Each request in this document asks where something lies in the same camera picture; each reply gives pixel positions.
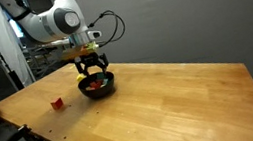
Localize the yellow wooden block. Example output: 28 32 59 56
75 72 88 83

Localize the tan wrist camera box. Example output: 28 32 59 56
60 39 102 62

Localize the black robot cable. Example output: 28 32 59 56
86 7 128 49

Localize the grey fabric backdrop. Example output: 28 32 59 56
72 0 253 141

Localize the black bowl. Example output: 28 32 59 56
76 69 118 102

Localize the dark metal frame rack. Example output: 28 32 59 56
21 39 77 81

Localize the blue lit screen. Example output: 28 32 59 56
7 16 26 41

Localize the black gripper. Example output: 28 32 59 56
73 51 112 80

